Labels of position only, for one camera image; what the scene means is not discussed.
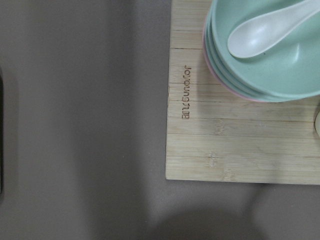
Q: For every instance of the bamboo cutting board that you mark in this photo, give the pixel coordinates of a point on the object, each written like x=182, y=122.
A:
x=214, y=135

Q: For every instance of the pink bottom stacked bowl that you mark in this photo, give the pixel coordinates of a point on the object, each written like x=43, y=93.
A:
x=219, y=76

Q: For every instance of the white ceramic spoon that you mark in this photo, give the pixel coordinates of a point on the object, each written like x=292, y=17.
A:
x=259, y=34

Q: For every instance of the mint green top bowl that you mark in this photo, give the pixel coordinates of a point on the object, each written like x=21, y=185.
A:
x=290, y=69

